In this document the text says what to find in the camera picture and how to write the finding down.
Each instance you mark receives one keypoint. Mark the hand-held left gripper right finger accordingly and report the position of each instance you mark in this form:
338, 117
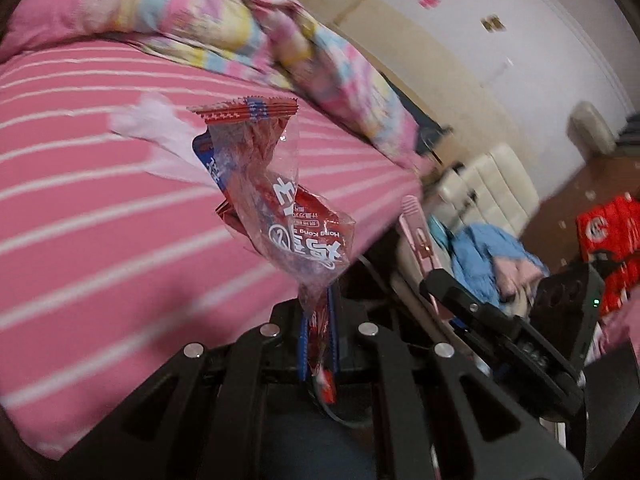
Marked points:
336, 340

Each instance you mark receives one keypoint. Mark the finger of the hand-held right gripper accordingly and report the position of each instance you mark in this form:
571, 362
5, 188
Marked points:
450, 295

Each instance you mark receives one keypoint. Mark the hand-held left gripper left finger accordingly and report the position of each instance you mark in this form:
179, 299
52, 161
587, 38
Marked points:
302, 350

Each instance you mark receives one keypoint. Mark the red clear snack wrapper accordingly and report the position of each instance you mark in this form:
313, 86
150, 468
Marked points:
280, 220

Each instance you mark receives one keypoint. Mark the blue cloth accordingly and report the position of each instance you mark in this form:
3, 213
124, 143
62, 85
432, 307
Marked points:
485, 252

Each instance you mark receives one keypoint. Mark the pink cloth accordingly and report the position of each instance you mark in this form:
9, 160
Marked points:
520, 275

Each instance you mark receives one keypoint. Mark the pink plastic hair tool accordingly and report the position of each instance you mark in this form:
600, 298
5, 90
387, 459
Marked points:
417, 232

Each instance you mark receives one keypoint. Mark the red printed box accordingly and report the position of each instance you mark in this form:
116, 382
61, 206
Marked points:
612, 232

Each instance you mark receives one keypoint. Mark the white cushioned stool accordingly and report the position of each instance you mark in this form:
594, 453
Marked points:
492, 187

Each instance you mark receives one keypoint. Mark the white cushioned seat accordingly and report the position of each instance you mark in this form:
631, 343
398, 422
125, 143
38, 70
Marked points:
592, 127

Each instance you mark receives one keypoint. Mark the pink striped bed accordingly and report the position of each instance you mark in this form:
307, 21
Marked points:
100, 260

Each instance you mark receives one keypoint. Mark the white crumpled tissue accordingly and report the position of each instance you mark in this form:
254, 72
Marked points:
155, 125

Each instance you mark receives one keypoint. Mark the pastel striped quilt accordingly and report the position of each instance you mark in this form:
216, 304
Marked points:
210, 15

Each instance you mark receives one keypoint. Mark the gold wall sticker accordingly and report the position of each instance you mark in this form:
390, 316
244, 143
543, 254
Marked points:
492, 23

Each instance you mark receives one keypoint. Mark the pink wall sticker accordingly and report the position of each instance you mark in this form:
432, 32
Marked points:
427, 0

